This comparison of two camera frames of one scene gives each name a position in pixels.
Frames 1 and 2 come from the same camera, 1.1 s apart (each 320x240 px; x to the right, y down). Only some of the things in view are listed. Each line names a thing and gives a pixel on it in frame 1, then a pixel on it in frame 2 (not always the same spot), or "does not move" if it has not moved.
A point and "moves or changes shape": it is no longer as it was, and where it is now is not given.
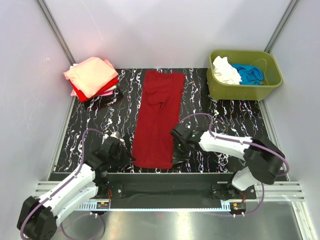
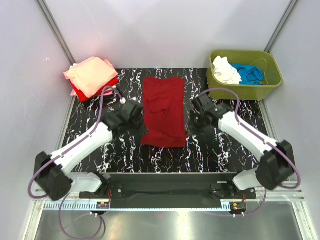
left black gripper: [127, 159] → [143, 130]
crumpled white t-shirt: [225, 72] does not move
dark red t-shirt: [158, 113] moves or changes shape
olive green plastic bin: [243, 75] does not move
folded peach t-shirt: [89, 75] does not move
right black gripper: [176, 155] → [192, 130]
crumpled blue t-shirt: [250, 75] does not move
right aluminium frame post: [280, 26] does not move
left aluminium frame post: [56, 31] does not move
